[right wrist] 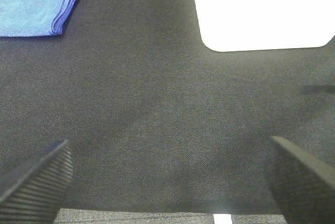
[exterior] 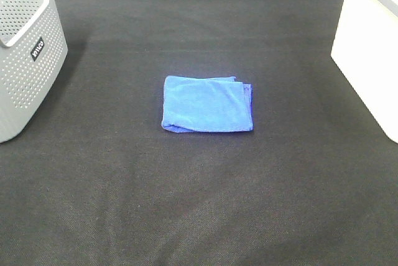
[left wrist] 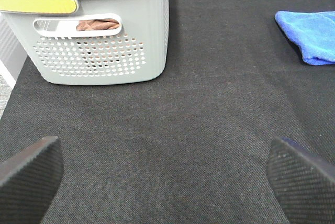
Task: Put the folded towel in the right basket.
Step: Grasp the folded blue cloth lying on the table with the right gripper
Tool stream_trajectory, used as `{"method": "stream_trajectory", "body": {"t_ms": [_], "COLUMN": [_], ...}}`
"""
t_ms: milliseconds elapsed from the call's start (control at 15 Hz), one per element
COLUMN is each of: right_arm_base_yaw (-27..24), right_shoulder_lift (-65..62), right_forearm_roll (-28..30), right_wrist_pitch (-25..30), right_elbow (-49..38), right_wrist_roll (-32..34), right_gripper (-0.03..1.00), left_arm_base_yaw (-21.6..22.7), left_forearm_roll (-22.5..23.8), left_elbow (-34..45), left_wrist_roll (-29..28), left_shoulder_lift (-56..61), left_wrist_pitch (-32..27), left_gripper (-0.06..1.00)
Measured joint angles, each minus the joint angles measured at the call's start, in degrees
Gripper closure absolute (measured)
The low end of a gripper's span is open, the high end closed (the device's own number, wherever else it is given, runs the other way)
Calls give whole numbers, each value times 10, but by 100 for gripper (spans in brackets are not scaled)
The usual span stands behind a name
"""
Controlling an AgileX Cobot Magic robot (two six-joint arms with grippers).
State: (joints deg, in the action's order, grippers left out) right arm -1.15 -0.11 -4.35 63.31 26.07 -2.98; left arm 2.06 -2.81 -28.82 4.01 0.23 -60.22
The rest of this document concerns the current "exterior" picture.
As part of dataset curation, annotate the blue microfiber towel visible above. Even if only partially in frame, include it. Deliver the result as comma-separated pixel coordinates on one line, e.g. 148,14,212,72
161,76,254,133

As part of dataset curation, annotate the white box with grey lid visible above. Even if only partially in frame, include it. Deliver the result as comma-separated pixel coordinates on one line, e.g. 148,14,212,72
331,0,397,142

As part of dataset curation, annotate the grey perforated plastic basket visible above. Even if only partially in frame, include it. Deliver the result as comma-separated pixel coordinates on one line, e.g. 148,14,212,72
1,0,68,142

